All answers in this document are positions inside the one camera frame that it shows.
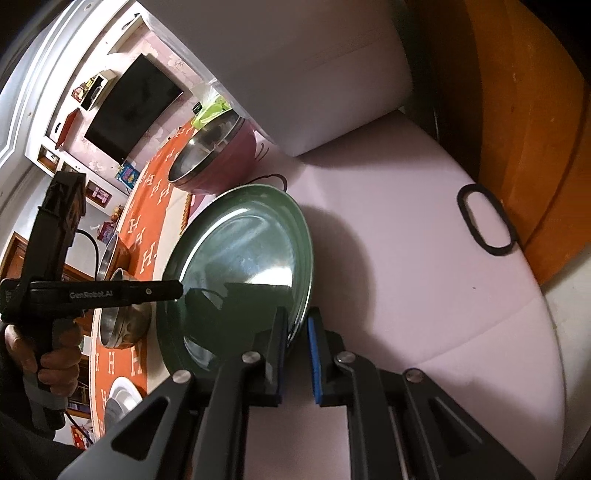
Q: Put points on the pink-sided steel bowl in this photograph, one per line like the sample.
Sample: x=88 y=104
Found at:
x=226 y=161

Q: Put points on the green divided plate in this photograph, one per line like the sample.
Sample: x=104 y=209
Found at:
x=231 y=240

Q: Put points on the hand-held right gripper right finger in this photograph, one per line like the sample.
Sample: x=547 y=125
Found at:
x=316 y=360

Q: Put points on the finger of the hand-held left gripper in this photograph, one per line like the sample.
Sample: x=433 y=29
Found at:
x=159 y=290

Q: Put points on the white wall shelf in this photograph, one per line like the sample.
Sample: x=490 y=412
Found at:
x=96 y=91

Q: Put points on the white countertop cabinet appliance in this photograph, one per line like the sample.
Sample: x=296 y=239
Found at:
x=300 y=69

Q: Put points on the white plate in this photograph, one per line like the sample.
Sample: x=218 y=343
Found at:
x=122 y=397

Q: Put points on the small gold-sided steel bowl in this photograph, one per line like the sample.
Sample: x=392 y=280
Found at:
x=127 y=323

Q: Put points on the red tissue box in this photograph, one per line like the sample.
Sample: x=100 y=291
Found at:
x=105 y=231

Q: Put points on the person's left hand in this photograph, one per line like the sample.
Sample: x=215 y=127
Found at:
x=57 y=362

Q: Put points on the person's left forearm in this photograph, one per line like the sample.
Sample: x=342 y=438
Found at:
x=23 y=443

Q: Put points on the wooden room door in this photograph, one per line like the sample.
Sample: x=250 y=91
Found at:
x=11 y=254

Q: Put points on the red wall shelf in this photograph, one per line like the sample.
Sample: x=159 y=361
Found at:
x=67 y=129

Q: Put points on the orange sliding door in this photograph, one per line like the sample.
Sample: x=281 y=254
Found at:
x=531 y=138

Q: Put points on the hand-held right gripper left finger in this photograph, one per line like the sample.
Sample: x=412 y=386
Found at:
x=272 y=360

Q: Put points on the large steel bowl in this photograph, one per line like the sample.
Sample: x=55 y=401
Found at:
x=113 y=256

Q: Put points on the wall-mounted television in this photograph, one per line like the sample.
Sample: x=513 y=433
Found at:
x=134 y=106

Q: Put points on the blue printed box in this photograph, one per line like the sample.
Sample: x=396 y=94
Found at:
x=128 y=174

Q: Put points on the green wet wipes pack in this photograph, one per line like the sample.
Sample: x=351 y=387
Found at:
x=210 y=113

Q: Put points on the orange letter-print table runner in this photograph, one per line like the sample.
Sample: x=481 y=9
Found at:
x=152 y=194

